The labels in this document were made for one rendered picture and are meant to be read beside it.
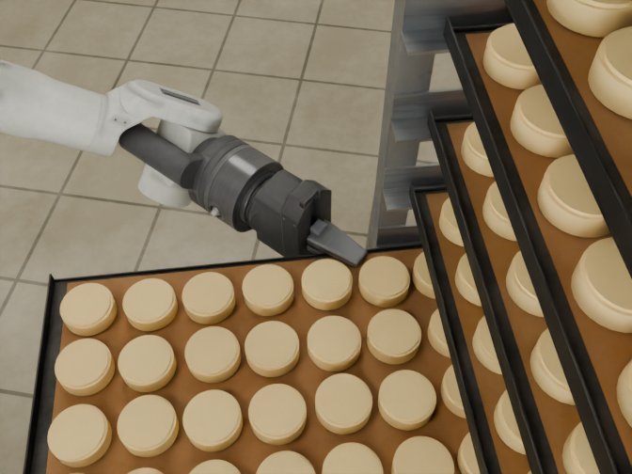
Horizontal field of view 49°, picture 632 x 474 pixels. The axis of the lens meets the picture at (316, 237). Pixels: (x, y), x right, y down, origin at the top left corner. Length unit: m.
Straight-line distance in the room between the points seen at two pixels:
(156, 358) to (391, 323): 0.22
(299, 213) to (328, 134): 1.49
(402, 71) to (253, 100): 1.74
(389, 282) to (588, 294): 0.32
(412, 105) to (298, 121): 1.63
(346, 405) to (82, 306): 0.27
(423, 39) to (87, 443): 0.42
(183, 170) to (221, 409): 0.26
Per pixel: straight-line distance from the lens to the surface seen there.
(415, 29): 0.54
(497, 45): 0.50
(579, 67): 0.38
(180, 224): 1.97
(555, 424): 0.46
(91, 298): 0.70
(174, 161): 0.75
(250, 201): 0.74
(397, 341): 0.64
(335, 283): 0.67
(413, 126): 0.59
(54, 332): 0.71
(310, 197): 0.68
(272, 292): 0.67
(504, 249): 0.52
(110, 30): 2.65
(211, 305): 0.67
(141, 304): 0.68
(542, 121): 0.45
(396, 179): 0.65
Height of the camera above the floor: 1.54
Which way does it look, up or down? 54 degrees down
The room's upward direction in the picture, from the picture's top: straight up
